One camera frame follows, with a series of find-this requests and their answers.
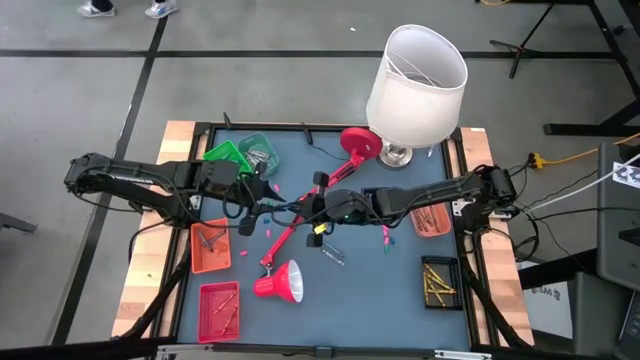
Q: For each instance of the black desk frame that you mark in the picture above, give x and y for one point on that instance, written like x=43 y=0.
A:
x=590 y=129

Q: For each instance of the white-shade table lamp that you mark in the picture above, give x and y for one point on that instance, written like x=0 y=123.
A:
x=415 y=100

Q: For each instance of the green mesh basket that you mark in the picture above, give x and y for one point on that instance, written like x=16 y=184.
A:
x=220 y=152

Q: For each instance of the red-brown crayon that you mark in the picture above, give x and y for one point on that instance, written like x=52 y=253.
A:
x=230 y=320

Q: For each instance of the black tripod stand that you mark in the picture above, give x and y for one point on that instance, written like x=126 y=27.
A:
x=522 y=49

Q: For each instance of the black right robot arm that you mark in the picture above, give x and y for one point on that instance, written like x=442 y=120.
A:
x=435 y=192

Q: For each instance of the orange plastic bin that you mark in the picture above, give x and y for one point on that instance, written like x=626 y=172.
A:
x=445 y=227

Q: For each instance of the red desk lamp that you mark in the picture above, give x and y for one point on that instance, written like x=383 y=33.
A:
x=362 y=142

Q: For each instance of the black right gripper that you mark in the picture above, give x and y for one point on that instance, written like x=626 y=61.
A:
x=320 y=205

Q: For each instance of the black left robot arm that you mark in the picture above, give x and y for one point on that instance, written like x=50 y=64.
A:
x=130 y=177

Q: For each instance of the black mesh basket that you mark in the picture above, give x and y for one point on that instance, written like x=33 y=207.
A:
x=457 y=267

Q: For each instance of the dark grey tower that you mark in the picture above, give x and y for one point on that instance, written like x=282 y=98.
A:
x=595 y=315

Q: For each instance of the red-orange crayon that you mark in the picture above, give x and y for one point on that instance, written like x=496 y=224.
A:
x=225 y=302

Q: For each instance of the red mesh basket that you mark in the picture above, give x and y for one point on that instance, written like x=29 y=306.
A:
x=207 y=327

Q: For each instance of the grey cabinet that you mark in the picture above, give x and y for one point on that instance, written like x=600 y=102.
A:
x=617 y=240

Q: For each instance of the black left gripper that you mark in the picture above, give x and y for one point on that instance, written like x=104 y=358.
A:
x=250 y=195

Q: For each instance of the teal plastic bin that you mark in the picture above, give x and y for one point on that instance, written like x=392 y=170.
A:
x=245 y=140

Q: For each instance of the orange mesh basket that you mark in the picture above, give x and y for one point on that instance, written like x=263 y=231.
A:
x=210 y=262

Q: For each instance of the black rig beam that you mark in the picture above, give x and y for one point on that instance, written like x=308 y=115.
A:
x=75 y=350

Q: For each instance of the wooden side board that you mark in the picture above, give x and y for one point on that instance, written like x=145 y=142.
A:
x=142 y=280
x=502 y=280

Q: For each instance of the black power plug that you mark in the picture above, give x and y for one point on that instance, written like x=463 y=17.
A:
x=308 y=135

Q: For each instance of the black-white marker tag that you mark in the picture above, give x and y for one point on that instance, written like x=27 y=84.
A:
x=627 y=175

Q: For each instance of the yellow crayon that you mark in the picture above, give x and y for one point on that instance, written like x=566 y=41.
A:
x=426 y=292
x=434 y=274
x=437 y=298

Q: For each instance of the person's foot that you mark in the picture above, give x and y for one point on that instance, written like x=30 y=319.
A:
x=95 y=9
x=160 y=7

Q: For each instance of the grey furniture foot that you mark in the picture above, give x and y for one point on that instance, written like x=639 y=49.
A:
x=17 y=222

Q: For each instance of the white cardboard box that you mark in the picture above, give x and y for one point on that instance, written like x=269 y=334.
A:
x=545 y=310

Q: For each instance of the orange crayon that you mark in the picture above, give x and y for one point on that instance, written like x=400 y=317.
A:
x=217 y=238

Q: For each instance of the tan brown crayon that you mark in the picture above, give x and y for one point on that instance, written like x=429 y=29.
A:
x=444 y=290

